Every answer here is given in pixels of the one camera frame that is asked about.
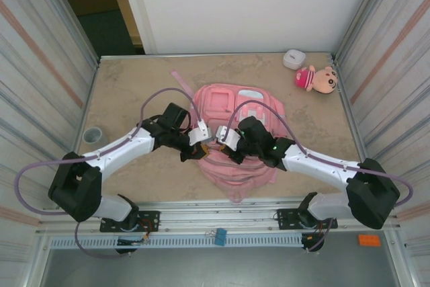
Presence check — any grey slotted cable duct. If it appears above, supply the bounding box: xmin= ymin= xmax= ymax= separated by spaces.
xmin=49 ymin=235 xmax=303 ymax=249

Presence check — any aluminium front rail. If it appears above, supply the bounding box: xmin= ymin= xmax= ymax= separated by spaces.
xmin=36 ymin=199 xmax=402 ymax=236

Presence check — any orange toy block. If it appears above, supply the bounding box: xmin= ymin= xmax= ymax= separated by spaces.
xmin=357 ymin=234 xmax=382 ymax=247

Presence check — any plush doll with pink hat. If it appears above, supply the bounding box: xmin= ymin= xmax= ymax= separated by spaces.
xmin=293 ymin=65 xmax=339 ymax=95

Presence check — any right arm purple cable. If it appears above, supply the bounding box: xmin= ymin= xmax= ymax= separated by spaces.
xmin=225 ymin=99 xmax=414 ymax=253

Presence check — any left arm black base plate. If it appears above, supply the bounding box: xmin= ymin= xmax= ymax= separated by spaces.
xmin=99 ymin=210 xmax=161 ymax=233

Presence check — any grey plastic cup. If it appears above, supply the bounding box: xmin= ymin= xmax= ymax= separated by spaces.
xmin=83 ymin=127 xmax=109 ymax=146

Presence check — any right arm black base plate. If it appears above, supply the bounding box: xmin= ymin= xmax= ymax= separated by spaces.
xmin=275 ymin=208 xmax=339 ymax=231

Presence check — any small circuit board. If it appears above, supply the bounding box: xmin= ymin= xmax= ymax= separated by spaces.
xmin=117 ymin=238 xmax=151 ymax=247

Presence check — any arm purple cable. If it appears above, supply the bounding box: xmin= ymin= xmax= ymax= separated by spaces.
xmin=225 ymin=99 xmax=414 ymax=253
xmin=15 ymin=87 xmax=204 ymax=259

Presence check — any blue binder clip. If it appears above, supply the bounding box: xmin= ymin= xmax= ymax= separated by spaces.
xmin=204 ymin=228 xmax=228 ymax=247

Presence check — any pink backpack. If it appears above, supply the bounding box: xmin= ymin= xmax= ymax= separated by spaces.
xmin=170 ymin=70 xmax=286 ymax=204

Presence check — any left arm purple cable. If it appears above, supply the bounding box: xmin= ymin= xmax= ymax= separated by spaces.
xmin=15 ymin=87 xmax=204 ymax=259

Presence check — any small white box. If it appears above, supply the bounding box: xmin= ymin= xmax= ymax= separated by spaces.
xmin=282 ymin=49 xmax=306 ymax=69

